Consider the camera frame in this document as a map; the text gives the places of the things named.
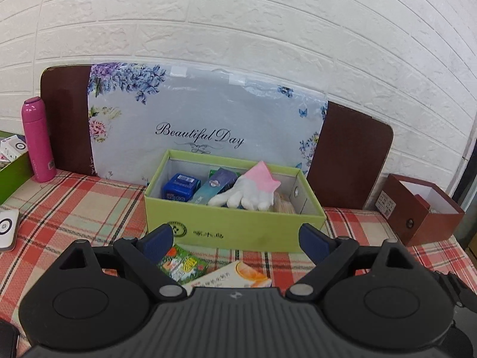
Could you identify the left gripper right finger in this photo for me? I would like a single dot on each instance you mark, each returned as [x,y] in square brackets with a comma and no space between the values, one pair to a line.
[331,257]

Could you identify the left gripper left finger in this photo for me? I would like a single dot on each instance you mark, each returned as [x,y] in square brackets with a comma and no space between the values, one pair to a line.
[141,258]

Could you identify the dark green small box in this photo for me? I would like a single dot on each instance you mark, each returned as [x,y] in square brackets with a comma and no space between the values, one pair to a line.
[182,266]

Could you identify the wooden sticks bundle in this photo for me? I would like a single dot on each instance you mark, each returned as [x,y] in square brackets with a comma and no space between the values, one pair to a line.
[282,204]

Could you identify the blue small box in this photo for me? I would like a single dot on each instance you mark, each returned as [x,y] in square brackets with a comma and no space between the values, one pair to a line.
[180,187]

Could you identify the light green shoe box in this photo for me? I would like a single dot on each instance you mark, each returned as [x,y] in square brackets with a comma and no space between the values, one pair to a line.
[224,228]

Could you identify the plaid bed sheet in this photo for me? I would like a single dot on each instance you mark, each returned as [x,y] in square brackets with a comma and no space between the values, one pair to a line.
[71,206]

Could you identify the dark brown headboard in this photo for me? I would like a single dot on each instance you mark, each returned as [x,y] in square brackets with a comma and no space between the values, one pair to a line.
[349,156]

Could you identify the orange white medicine box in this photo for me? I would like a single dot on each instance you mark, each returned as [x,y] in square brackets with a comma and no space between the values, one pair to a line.
[234,275]

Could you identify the white glove pink cuff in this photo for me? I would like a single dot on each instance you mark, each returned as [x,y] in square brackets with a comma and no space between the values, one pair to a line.
[253,191]

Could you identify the brown cardboard box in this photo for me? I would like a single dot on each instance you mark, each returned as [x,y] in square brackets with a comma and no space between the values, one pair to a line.
[418,211]

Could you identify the teal purple box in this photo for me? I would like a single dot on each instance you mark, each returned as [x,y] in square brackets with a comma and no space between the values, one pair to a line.
[219,181]

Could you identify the white charger device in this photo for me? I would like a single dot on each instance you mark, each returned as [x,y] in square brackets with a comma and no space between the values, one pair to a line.
[8,229]

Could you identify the floral pillow Beautiful Day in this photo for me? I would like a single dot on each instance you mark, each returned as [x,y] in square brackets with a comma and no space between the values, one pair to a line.
[137,112]

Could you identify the green tray box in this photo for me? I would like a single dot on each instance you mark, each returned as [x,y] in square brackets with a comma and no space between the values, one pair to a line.
[16,168]

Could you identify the pink thermos bottle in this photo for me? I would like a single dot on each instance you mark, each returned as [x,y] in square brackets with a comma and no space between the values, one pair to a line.
[33,115]

